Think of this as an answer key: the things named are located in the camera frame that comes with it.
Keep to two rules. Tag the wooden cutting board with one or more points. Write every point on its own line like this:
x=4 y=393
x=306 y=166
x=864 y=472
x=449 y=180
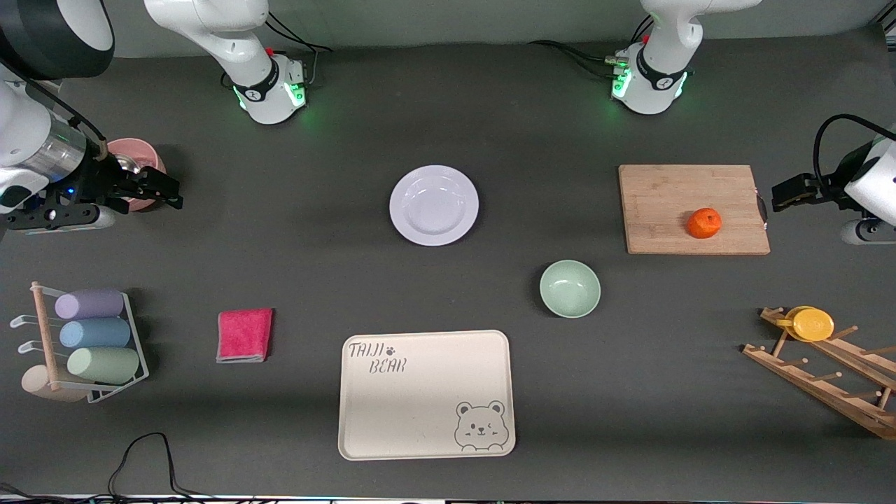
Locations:
x=658 y=203

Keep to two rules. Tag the metal scoop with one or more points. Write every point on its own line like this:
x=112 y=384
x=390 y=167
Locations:
x=129 y=164

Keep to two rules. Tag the pink bowl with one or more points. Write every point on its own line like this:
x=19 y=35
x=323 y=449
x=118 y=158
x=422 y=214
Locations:
x=140 y=148

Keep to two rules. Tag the beige cup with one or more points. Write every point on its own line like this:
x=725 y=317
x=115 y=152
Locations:
x=35 y=383

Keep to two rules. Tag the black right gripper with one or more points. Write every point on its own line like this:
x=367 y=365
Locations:
x=92 y=180

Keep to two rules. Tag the green cup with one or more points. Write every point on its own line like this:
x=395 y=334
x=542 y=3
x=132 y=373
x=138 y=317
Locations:
x=103 y=365

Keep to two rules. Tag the beige bear print tray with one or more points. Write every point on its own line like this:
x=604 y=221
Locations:
x=420 y=399

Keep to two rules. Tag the light green bowl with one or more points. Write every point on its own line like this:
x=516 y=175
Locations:
x=570 y=288

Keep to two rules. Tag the purple cup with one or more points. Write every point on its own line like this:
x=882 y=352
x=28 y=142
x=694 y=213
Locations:
x=89 y=304

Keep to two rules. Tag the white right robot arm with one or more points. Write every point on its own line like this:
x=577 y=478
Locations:
x=259 y=70

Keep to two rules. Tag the blue cup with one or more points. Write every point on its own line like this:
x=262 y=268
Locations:
x=94 y=334

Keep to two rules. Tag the yellow mug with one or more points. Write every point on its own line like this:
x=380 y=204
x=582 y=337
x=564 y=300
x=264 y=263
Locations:
x=812 y=324

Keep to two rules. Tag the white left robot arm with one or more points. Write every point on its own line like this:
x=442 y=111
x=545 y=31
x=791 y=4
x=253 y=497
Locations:
x=658 y=63

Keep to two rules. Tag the white round plate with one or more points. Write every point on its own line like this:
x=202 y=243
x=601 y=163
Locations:
x=434 y=205

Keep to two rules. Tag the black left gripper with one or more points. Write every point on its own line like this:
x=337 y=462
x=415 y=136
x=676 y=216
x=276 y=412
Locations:
x=826 y=191

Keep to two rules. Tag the wooden peg mug rack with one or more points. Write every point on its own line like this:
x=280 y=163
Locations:
x=826 y=385

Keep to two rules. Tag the pink folded cloth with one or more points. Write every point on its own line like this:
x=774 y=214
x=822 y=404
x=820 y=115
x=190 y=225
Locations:
x=244 y=334

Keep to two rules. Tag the orange fruit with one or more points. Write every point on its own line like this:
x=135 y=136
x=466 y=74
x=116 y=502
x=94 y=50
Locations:
x=703 y=223

